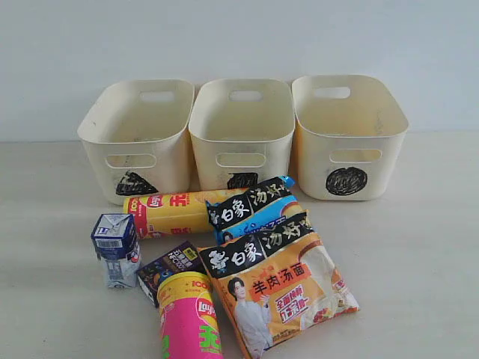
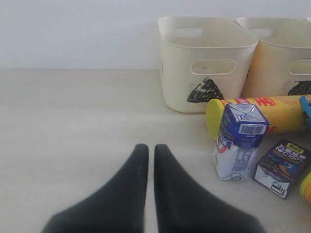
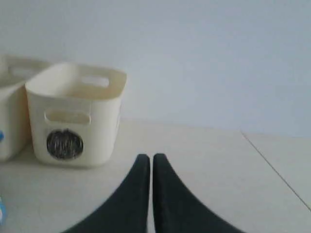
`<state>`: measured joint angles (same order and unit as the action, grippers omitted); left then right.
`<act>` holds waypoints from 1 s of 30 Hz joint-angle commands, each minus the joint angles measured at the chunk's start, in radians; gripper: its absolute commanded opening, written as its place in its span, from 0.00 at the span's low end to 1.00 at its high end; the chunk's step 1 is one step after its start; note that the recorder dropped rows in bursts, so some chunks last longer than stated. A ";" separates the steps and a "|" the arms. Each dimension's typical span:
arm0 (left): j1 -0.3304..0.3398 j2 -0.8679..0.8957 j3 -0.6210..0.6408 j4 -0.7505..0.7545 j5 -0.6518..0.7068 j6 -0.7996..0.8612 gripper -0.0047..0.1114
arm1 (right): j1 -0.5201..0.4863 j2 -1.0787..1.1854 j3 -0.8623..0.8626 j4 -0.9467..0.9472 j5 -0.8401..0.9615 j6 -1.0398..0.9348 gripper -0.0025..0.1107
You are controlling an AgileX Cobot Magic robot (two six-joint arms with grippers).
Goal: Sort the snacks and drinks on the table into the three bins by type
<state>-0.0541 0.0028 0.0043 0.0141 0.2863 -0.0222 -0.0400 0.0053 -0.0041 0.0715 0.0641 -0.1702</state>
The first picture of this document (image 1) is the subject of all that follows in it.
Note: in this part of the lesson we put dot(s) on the blue noodle packet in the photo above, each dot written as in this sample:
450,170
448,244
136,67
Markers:
259,207

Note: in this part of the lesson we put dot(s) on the yellow Lays chips can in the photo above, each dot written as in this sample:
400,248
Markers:
174,214

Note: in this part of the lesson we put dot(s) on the orange noodle packet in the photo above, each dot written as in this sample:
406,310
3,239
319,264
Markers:
276,283

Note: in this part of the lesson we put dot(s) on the pink Lays chips can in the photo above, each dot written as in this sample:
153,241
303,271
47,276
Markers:
188,323

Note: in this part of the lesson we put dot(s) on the cream bin square mark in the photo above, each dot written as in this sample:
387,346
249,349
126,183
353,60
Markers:
242,132

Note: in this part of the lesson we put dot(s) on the purple juice box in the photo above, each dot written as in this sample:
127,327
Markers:
182,258

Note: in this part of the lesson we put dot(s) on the cream bin triangle mark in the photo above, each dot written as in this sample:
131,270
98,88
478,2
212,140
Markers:
136,138

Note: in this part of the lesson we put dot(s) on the cream bin circle mark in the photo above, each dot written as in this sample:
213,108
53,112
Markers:
349,133

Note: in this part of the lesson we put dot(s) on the blue white milk carton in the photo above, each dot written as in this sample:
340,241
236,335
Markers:
116,245

